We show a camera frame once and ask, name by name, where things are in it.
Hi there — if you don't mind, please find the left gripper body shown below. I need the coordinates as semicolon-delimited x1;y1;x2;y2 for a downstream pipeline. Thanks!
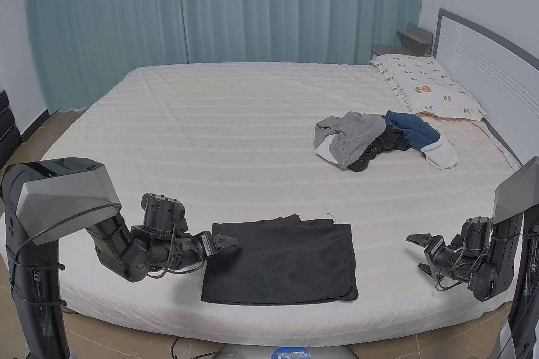
191;231;220;259

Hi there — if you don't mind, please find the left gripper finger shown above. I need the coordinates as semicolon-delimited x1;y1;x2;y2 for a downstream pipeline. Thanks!
214;234;239;250

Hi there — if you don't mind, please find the pile of clothes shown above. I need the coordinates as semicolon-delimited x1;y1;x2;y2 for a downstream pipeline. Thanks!
314;110;459;173

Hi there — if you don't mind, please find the black T-shirt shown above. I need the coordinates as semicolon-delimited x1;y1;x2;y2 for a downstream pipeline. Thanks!
200;213;359;304

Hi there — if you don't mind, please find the black chest of drawers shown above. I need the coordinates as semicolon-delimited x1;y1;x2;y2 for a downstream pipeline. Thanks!
0;90;24;166

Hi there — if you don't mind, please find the bed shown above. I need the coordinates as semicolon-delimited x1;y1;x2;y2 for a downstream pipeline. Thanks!
2;8;539;347

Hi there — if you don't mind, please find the white printed pillow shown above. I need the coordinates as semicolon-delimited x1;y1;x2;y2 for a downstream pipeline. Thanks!
370;54;487;121

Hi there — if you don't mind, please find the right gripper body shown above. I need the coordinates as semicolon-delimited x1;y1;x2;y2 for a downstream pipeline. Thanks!
423;237;453;276

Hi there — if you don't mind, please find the grey bedside table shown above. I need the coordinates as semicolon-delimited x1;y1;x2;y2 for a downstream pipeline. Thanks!
373;23;433;57

